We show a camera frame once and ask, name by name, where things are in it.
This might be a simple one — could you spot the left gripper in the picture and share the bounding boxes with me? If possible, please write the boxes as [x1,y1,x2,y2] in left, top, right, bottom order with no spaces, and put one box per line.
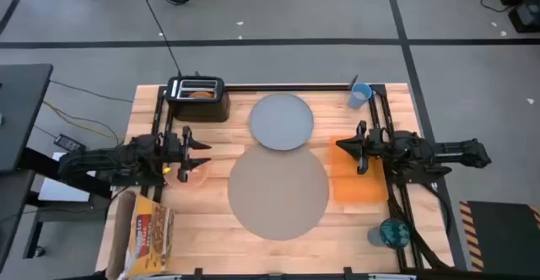
[159,126,213,184]

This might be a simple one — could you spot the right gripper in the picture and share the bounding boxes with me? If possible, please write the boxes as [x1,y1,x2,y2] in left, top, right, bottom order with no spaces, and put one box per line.
[336,120,396,175]

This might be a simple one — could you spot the translucent pink bowl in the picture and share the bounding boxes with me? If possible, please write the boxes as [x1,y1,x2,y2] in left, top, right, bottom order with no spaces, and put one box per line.
[163,155,211,189]

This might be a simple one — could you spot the grey round plate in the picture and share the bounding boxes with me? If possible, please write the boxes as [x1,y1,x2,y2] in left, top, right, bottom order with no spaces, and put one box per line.
[248,92,315,152]

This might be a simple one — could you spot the raisin bran cereal box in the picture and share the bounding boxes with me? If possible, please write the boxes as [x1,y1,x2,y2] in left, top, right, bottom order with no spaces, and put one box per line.
[105,190,176,280]

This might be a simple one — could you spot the black two-slot toaster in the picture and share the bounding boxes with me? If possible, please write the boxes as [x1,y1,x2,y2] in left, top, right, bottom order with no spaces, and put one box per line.
[165,76,231,124]

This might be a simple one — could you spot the light blue plastic cup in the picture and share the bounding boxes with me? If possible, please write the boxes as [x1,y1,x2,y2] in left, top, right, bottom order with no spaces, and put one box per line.
[348,82,373,110]

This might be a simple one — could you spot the round taupe placemat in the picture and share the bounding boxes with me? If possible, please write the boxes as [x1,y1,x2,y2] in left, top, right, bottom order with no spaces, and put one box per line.
[227,143,330,242]

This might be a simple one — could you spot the dark teal drinking glass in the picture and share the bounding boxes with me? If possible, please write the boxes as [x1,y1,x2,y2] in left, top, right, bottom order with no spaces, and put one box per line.
[366,218,412,250]

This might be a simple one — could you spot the black power adapter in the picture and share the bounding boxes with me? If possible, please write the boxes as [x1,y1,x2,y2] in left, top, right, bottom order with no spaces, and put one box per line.
[53,133,88,153]

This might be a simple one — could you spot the white paper sheet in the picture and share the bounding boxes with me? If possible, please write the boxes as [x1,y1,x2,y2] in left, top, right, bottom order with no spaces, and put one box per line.
[37,152,102,203]

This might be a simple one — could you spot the black hazard-striped floor mat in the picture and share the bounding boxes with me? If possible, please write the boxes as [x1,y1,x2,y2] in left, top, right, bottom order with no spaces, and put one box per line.
[458,200,540,272]

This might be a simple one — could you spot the black side desk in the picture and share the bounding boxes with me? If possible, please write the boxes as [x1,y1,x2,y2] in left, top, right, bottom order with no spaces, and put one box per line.
[0,63,115,268]

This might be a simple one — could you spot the black aluminium table frame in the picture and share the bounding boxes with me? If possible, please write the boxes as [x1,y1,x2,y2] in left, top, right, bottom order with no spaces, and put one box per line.
[145,82,456,280]

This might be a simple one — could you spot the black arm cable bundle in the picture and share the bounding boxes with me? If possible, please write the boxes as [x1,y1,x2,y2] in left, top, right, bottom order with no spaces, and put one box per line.
[387,182,452,271]

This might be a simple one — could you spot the thin dark floor cable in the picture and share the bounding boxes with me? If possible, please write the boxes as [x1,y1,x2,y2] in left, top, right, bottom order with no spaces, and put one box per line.
[49,80,134,103]

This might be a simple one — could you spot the yellow floor cable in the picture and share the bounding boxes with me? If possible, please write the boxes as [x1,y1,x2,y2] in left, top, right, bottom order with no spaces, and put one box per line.
[41,100,122,144]

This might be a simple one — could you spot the black toaster power cable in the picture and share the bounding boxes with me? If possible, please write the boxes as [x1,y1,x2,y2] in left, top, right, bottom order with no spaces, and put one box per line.
[135,0,183,78]

